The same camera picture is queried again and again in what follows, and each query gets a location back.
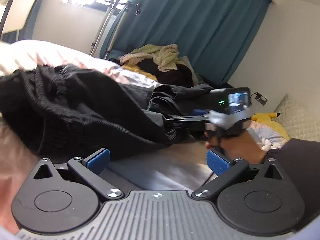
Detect person right hand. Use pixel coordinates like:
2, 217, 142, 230
205, 130, 266, 164

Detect white chair black frame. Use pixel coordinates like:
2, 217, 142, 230
1, 0, 36, 41

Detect yellow Pikachu plush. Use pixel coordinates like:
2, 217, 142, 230
251, 112, 290, 140

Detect white patterned blanket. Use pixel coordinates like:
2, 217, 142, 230
260, 138, 271, 152

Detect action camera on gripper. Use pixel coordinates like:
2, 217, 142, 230
209, 87, 250, 114

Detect black drawstring trousers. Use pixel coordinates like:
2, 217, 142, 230
1, 65, 211, 159

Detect wall socket with charger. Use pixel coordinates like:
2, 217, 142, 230
250, 92, 268, 106

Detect quilted beige headboard pillow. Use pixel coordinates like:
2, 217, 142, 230
274, 94, 320, 142

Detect black clothes pile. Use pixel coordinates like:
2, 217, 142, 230
137, 59, 194, 88

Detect beige knitted blanket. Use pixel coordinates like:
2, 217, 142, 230
119, 44, 184, 72

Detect pastel pink blue bedsheet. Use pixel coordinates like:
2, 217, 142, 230
0, 39, 291, 235

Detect teal curtain right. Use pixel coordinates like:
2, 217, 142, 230
113, 0, 270, 85

